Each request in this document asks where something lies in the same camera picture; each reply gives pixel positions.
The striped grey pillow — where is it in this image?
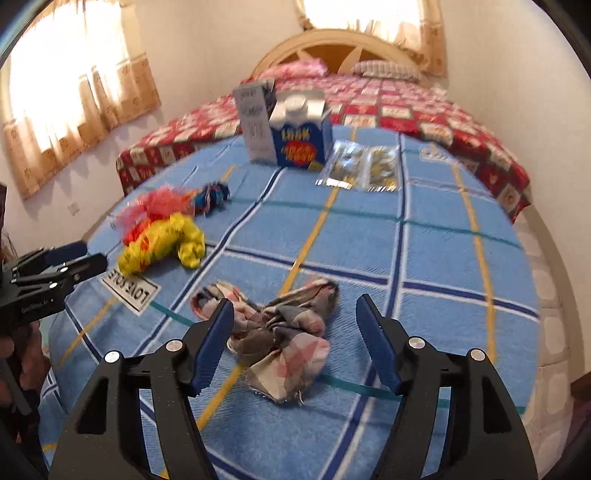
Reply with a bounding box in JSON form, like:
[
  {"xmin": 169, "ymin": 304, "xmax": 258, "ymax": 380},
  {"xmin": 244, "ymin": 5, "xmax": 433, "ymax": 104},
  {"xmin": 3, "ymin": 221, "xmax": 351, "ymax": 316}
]
[{"xmin": 352, "ymin": 60, "xmax": 423, "ymax": 84}]

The blue plaid blanket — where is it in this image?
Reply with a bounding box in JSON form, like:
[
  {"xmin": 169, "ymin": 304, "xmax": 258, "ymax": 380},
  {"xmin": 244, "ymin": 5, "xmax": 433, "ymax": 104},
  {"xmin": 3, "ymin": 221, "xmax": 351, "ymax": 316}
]
[{"xmin": 37, "ymin": 127, "xmax": 541, "ymax": 480}]

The cream wooden headboard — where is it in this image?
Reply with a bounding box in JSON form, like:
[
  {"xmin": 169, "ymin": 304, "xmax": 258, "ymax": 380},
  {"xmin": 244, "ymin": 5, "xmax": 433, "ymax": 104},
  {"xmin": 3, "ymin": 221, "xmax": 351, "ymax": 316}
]
[{"xmin": 252, "ymin": 28, "xmax": 430, "ymax": 86}]

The grey cardboard box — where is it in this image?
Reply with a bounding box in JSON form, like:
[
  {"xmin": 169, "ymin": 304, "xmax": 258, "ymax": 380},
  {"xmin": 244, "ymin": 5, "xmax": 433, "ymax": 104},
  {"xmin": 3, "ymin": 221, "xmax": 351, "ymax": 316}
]
[{"xmin": 232, "ymin": 78, "xmax": 278, "ymax": 164}]

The pink floral pillow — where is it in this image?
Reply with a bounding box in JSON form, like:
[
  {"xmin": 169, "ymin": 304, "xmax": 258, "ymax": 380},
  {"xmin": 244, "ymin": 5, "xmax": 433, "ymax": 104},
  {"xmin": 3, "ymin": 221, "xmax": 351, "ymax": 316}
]
[{"xmin": 256, "ymin": 58, "xmax": 329, "ymax": 84}]

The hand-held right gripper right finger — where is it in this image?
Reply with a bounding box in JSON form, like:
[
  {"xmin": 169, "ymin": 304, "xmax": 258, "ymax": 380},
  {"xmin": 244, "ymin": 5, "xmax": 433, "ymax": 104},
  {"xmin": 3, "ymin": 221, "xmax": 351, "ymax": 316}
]
[{"xmin": 355, "ymin": 293, "xmax": 539, "ymax": 480}]

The blue multicolour fabric scrap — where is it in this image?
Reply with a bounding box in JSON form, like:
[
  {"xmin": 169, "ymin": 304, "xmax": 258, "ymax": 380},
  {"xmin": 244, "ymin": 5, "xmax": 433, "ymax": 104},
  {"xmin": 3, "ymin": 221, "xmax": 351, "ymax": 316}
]
[{"xmin": 193, "ymin": 181, "xmax": 230, "ymax": 216}]

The red checkered bed blanket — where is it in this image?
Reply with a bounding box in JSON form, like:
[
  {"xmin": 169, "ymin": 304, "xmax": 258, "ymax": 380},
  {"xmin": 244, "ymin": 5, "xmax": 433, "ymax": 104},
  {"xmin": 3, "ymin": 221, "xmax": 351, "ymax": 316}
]
[{"xmin": 115, "ymin": 74, "xmax": 532, "ymax": 222}]

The blue drink carton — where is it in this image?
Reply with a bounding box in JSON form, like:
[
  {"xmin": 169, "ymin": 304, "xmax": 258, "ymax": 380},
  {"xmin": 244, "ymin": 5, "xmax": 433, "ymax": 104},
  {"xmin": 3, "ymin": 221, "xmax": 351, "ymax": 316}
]
[{"xmin": 269, "ymin": 90, "xmax": 334, "ymax": 169}]

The clear blister pack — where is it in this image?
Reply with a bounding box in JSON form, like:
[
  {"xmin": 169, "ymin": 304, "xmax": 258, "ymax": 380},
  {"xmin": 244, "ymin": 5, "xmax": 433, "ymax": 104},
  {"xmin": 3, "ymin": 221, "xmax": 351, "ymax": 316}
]
[
  {"xmin": 362, "ymin": 145, "xmax": 400, "ymax": 192},
  {"xmin": 316, "ymin": 141, "xmax": 365, "ymax": 188}
]

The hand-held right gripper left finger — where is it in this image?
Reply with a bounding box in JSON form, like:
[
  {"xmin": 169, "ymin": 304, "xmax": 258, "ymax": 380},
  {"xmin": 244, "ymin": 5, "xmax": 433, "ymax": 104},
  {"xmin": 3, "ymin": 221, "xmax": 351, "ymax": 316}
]
[{"xmin": 48, "ymin": 298, "xmax": 236, "ymax": 480}]

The plaid cloth scrap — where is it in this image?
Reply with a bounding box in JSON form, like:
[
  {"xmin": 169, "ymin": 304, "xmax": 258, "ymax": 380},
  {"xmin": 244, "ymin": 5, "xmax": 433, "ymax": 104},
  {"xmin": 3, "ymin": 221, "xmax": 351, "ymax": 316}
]
[{"xmin": 190, "ymin": 276, "xmax": 340, "ymax": 406}]

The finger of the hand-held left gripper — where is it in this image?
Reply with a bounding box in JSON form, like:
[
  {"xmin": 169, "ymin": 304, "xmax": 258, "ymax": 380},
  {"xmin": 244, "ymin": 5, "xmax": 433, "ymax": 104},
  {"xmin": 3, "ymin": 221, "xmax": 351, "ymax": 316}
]
[
  {"xmin": 55, "ymin": 253, "xmax": 109, "ymax": 294},
  {"xmin": 44, "ymin": 241, "xmax": 88, "ymax": 266}
]

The red mesh bag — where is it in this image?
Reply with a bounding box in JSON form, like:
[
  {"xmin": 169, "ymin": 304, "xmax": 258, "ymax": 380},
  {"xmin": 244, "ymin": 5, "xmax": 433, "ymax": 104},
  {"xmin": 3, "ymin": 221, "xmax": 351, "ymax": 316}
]
[{"xmin": 111, "ymin": 187, "xmax": 197, "ymax": 245}]

